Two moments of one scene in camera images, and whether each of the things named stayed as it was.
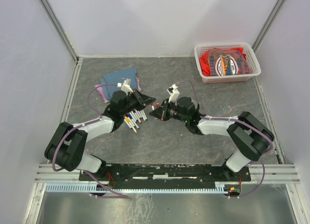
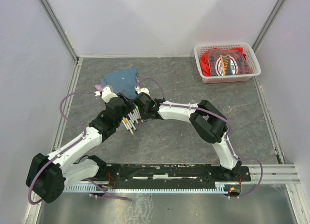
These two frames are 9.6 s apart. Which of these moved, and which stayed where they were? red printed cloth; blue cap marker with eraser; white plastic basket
Moved: blue cap marker with eraser
Stayed: red printed cloth; white plastic basket
